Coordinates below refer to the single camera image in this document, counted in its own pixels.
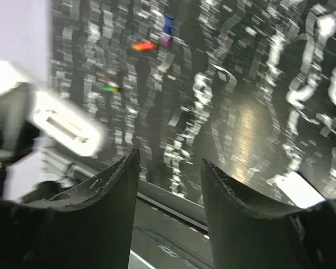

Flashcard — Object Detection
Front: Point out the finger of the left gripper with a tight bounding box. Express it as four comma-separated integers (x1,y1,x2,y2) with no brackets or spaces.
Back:
0,83,40,163

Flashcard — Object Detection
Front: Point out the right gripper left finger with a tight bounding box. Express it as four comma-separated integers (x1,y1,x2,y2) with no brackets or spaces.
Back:
0,149,140,268

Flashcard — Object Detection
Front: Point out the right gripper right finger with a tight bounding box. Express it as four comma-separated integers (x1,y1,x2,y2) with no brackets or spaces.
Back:
200,159,336,268

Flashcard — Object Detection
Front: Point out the white remote control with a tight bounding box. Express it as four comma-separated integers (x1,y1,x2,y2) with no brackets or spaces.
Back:
0,60,107,157

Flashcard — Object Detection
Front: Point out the white battery compartment cover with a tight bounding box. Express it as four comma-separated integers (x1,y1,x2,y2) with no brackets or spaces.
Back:
275,171,325,208

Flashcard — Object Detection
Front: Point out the red AAA battery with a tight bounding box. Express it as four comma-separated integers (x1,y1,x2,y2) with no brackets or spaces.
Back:
131,41,157,52

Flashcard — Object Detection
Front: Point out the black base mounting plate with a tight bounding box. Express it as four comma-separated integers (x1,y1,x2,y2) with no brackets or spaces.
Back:
41,151,213,269

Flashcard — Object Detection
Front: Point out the green AAA battery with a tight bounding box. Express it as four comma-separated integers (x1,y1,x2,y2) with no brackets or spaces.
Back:
102,82,120,92

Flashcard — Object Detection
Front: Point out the blue AAA battery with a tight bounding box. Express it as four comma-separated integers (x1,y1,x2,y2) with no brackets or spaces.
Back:
159,15,174,47

